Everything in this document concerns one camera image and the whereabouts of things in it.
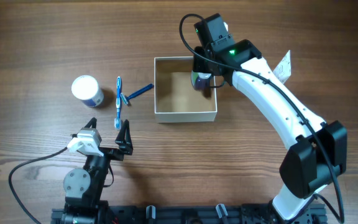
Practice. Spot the blue white toothbrush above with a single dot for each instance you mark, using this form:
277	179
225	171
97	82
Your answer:
117	120

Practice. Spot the white lidded jar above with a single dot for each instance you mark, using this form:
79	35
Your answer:
87	90

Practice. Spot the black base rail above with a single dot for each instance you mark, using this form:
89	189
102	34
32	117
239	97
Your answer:
244	214

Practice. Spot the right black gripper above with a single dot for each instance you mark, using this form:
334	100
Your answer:
199	64

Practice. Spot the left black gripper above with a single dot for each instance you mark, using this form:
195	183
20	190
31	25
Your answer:
109	151

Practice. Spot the white squeeze tube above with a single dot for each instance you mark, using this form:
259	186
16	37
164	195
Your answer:
283	70

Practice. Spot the blue disposable razor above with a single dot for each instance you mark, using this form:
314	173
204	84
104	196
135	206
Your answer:
126	99

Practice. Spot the clear cap dark bottle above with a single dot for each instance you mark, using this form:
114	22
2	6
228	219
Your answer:
200	81

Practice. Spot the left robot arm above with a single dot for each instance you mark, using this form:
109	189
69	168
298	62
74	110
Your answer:
83	187

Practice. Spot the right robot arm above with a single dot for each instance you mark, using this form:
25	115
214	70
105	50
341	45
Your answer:
316	150

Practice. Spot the open cardboard box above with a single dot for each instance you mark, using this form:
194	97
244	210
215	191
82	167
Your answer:
175	99

